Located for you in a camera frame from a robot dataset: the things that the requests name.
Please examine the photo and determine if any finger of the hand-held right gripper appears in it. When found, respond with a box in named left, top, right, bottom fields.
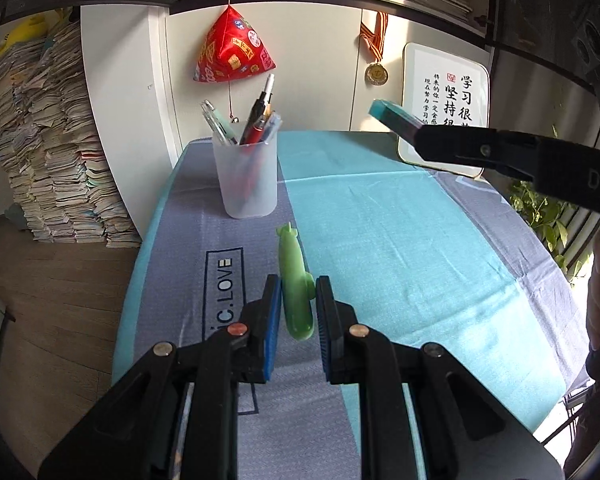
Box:
left=411, top=126, right=538, bottom=181

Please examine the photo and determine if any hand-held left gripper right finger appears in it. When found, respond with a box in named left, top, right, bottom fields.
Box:
left=316, top=276, right=563, bottom=480

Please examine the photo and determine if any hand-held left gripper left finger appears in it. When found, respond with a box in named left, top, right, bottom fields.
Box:
left=37, top=275, right=283, bottom=480

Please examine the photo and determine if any green novelty pen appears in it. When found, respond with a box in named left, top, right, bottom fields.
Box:
left=275, top=222, right=315, bottom=341

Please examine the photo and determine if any translucent plastic pen cup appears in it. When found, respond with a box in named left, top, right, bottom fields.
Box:
left=211, top=129, right=280, bottom=220

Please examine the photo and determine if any blue-grey pen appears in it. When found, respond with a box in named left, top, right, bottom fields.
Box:
left=260, top=112, right=283, bottom=142

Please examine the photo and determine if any black pen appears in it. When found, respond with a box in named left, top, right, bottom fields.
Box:
left=240, top=73, right=276, bottom=145

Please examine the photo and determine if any framed calligraphy plaque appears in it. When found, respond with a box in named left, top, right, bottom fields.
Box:
left=395, top=42, right=491, bottom=179

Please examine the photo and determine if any green leafy plant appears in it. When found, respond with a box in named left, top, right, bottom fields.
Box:
left=507, top=179, right=582, bottom=273

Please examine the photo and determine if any blue and grey printed tablecloth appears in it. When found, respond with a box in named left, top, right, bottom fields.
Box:
left=112, top=130, right=594, bottom=480

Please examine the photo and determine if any gold medal with striped ribbon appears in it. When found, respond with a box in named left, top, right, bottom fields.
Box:
left=358, top=10, right=390, bottom=86

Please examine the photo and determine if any white cabinet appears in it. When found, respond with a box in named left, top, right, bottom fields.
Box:
left=80, top=0, right=498, bottom=242

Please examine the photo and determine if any red pyramid hanging ornament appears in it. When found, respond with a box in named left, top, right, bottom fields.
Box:
left=192, top=4, right=277, bottom=126

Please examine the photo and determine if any tall pile of books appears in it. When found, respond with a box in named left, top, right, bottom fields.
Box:
left=0, top=19, right=144, bottom=249

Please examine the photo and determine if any yellow plush toy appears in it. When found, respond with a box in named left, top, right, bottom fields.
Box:
left=0, top=10, right=73, bottom=57

